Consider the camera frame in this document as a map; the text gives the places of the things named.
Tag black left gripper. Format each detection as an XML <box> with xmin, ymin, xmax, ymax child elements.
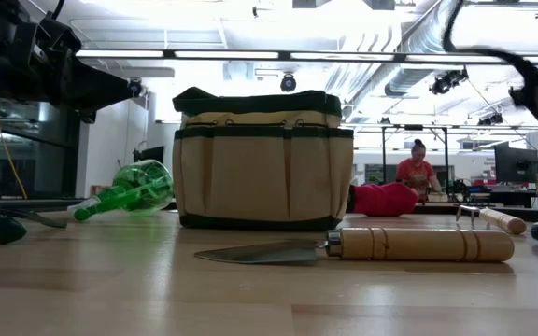
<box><xmin>25</xmin><ymin>44</ymin><xmax>135</xmax><ymax>125</ymax></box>

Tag green plastic spray bottle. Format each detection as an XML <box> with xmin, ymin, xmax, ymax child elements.
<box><xmin>66</xmin><ymin>159</ymin><xmax>176</xmax><ymax>222</ymax></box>

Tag dark green pruning shears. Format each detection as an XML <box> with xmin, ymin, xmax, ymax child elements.
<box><xmin>0</xmin><ymin>195</ymin><xmax>69</xmax><ymax>245</ymax></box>

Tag beige green canvas gardening bag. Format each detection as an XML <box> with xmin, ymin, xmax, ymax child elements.
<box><xmin>171</xmin><ymin>86</ymin><xmax>355</xmax><ymax>232</ymax></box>

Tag red gardening glove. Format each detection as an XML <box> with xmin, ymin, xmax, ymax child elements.
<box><xmin>347</xmin><ymin>181</ymin><xmax>419</xmax><ymax>218</ymax></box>

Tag wide trowel wooden handle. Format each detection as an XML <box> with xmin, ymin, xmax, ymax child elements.
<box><xmin>193</xmin><ymin>227</ymin><xmax>516</xmax><ymax>266</ymax></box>

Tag black ceiling spotlight cluster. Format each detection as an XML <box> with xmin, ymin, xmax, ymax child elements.
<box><xmin>477</xmin><ymin>113</ymin><xmax>504</xmax><ymax>127</ymax></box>
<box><xmin>429</xmin><ymin>67</ymin><xmax>470</xmax><ymax>96</ymax></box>

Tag black computer monitor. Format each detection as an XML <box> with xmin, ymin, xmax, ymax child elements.
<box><xmin>132</xmin><ymin>145</ymin><xmax>165</xmax><ymax>164</ymax></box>
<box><xmin>493</xmin><ymin>142</ymin><xmax>538</xmax><ymax>185</ymax></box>

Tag black background desk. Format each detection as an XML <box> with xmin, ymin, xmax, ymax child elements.
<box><xmin>488</xmin><ymin>189</ymin><xmax>538</xmax><ymax>210</ymax></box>

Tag overhead LED light bar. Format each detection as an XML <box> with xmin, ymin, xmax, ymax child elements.
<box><xmin>75</xmin><ymin>49</ymin><xmax>538</xmax><ymax>65</ymax></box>

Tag person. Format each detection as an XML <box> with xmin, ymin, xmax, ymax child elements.
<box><xmin>394</xmin><ymin>138</ymin><xmax>444</xmax><ymax>203</ymax></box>

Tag yellow extension cable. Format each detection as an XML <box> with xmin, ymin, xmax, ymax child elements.
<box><xmin>0</xmin><ymin>96</ymin><xmax>29</xmax><ymax>201</ymax></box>

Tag black metal stand frame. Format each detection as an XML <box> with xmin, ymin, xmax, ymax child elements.
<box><xmin>380</xmin><ymin>123</ymin><xmax>450</xmax><ymax>202</ymax></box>

